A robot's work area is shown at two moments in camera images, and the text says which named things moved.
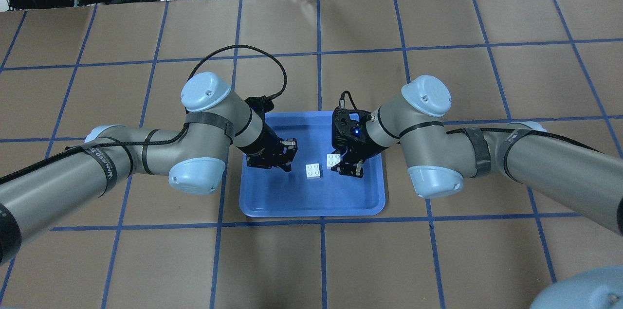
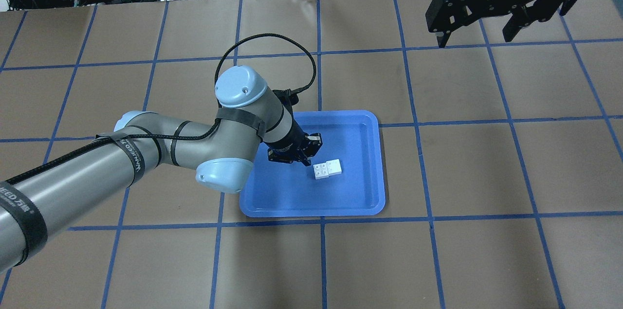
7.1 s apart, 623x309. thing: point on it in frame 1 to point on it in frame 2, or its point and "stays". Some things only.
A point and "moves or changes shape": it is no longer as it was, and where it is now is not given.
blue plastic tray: [312, 189] stays
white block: [332, 159] moves or changes shape
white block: [313, 171] moves or changes shape
